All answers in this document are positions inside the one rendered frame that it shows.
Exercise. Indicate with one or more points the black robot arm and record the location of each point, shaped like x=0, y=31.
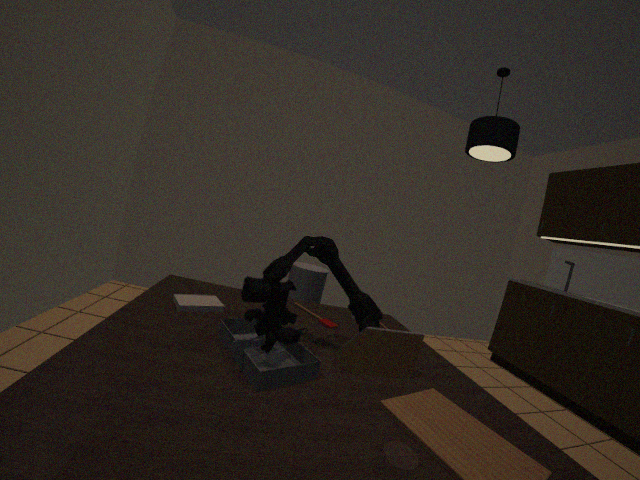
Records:
x=258, y=290

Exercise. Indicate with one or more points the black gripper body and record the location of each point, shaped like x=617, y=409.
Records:
x=272, y=318

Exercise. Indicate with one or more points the red spatula with wooden handle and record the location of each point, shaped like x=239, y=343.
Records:
x=323, y=321

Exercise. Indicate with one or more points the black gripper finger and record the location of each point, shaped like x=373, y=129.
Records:
x=270, y=342
x=261, y=332

